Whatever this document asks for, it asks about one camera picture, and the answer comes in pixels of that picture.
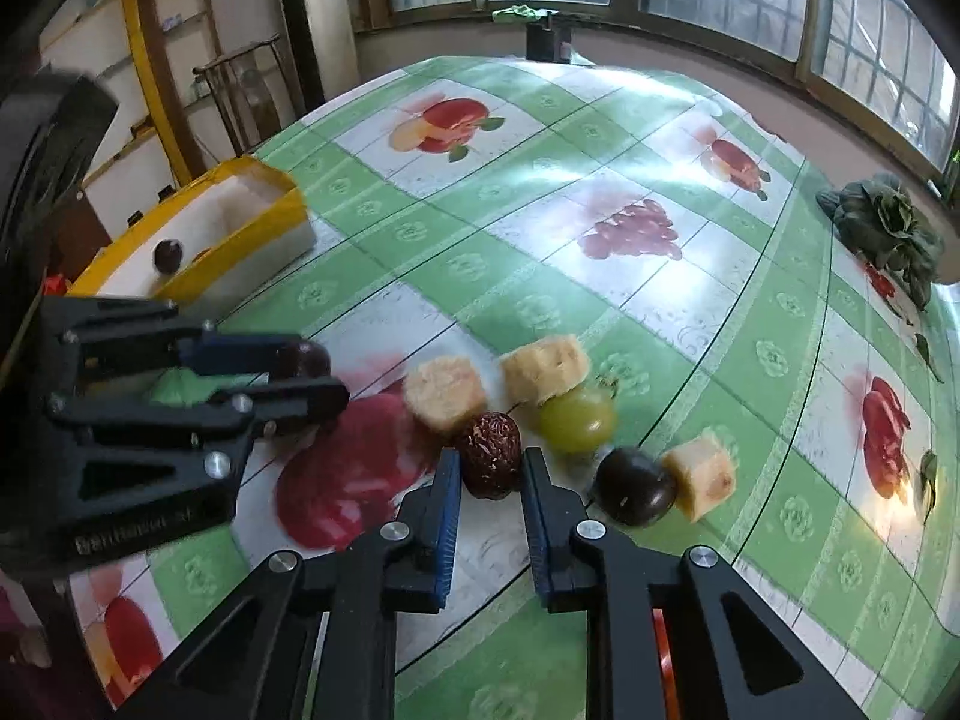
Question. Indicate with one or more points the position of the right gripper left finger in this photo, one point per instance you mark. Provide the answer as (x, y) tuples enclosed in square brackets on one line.
[(421, 542)]

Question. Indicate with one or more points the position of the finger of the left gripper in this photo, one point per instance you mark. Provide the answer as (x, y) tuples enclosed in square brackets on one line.
[(282, 407), (213, 354)]

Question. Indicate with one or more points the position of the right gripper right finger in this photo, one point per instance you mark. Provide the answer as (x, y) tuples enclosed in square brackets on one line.
[(551, 513)]

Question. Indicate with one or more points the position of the dark plum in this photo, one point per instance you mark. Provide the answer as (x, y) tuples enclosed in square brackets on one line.
[(167, 257), (633, 488), (301, 359)]

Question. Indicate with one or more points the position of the red jujube date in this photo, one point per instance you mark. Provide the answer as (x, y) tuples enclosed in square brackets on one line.
[(490, 451)]

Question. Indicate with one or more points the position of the dark plum by corn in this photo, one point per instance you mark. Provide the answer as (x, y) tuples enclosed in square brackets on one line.
[(633, 488)]

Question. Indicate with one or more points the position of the green grape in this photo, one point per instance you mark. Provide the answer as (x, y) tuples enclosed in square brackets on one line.
[(577, 422)]

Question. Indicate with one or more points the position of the yellow rimmed white box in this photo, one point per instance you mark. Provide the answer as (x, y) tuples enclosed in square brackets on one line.
[(240, 224)]

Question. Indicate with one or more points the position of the dark plum in box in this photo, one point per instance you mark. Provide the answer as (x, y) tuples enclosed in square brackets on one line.
[(167, 257)]

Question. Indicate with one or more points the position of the corn cob piece back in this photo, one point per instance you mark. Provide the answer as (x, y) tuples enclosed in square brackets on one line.
[(545, 369)]

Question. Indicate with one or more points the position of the corn cob piece right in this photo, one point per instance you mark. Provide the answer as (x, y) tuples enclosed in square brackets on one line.
[(704, 472)]

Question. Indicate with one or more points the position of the green fruit print tablecloth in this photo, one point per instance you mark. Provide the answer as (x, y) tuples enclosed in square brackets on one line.
[(466, 207)]

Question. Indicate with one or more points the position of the wooden chair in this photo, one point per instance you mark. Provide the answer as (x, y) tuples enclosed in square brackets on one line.
[(255, 91)]

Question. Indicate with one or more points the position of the small loose leaf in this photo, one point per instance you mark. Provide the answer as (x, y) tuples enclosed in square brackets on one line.
[(923, 348)]

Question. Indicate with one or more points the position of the black pot on sill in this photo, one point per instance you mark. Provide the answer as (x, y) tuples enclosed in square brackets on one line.
[(549, 38)]

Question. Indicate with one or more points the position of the green leafy vegetable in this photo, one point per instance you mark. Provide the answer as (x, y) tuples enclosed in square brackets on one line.
[(875, 217)]

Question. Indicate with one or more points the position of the green cloth on sill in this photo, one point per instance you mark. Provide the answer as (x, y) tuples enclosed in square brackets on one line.
[(521, 14)]

